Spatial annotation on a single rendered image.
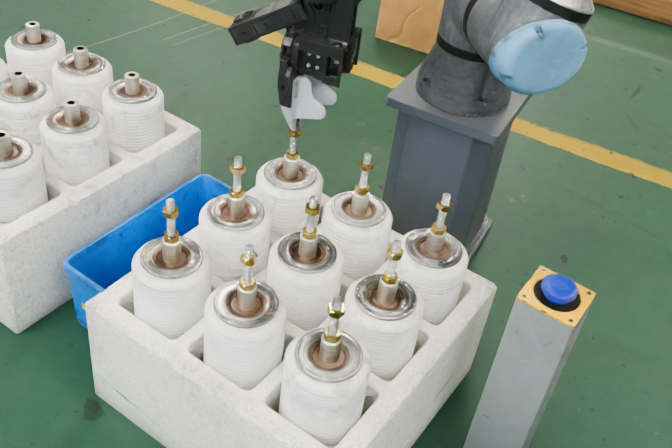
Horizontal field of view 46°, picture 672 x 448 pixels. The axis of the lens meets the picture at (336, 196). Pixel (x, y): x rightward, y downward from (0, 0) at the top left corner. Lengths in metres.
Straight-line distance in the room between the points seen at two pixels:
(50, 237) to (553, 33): 0.74
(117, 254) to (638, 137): 1.21
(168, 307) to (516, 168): 0.93
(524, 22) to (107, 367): 0.69
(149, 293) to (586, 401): 0.67
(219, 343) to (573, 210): 0.90
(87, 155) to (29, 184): 0.10
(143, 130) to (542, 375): 0.71
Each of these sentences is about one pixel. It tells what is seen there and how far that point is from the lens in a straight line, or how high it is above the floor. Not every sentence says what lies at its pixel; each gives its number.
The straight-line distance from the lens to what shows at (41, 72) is 1.43.
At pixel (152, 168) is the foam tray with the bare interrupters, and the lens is 1.28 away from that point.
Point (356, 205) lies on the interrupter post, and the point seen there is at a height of 0.27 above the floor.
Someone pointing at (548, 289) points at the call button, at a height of 0.33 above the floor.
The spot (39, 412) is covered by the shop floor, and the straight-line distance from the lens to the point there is 1.16.
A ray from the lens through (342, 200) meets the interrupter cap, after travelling 1.08.
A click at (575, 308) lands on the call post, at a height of 0.31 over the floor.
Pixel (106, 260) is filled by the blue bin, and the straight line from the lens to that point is 1.24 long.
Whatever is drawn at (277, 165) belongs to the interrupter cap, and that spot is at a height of 0.25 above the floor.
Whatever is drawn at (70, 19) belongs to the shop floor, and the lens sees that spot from 2.10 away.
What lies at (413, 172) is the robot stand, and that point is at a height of 0.18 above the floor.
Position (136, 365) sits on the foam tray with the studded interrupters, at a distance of 1.02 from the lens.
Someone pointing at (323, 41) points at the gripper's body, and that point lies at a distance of 0.97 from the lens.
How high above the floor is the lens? 0.91
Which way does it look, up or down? 37 degrees down
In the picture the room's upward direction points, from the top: 8 degrees clockwise
